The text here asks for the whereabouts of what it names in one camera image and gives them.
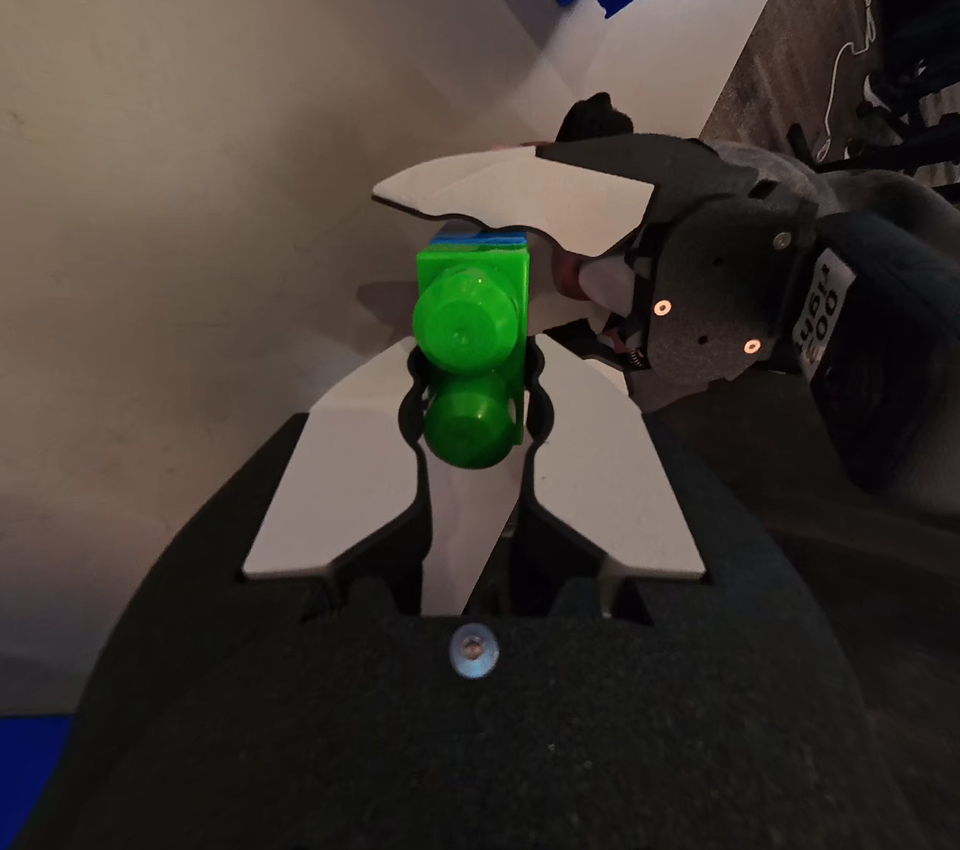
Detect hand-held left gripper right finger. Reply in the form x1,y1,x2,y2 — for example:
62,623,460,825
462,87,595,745
512,334,708,616

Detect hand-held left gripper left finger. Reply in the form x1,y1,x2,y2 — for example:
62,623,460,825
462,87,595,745
242,334,436,615

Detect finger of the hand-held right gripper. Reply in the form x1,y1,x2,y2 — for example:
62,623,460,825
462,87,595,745
528,314,631,391
371,145,659,260

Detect green two-stud toy block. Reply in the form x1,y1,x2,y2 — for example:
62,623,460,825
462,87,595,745
412,246,534,470

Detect grey desk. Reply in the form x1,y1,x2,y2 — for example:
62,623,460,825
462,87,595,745
0,0,813,716

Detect person's right hand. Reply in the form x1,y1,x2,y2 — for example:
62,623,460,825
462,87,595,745
553,250,601,301

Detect person's dark trousers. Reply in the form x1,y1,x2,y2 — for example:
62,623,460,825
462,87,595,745
660,400,960,850

